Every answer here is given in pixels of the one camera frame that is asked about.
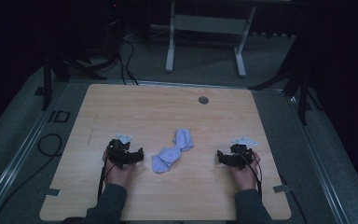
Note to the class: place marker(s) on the light blue sock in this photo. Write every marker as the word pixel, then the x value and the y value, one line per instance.
pixel 184 140
pixel 166 159

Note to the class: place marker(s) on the grey tape piece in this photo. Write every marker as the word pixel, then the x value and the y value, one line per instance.
pixel 281 188
pixel 53 192

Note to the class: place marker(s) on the white metal table frame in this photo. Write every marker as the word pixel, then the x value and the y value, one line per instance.
pixel 209 25

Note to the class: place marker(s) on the grey round table grommet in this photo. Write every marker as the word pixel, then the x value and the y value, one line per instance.
pixel 203 100

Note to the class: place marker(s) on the black floor tape mark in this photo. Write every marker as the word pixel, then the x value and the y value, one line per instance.
pixel 59 116

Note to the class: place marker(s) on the person's right hand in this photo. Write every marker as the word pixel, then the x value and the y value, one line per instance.
pixel 245 177

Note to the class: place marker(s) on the person's left hand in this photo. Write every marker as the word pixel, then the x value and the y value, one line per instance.
pixel 119 174

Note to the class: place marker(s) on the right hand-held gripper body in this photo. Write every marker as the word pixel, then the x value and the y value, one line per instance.
pixel 240 155

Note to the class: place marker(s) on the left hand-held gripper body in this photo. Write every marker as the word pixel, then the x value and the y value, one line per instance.
pixel 118 153

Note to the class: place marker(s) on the black metal stand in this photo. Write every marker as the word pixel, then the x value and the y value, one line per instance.
pixel 47 81
pixel 301 90

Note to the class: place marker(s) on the metal floor rail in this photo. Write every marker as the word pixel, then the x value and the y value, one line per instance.
pixel 321 168
pixel 15 161

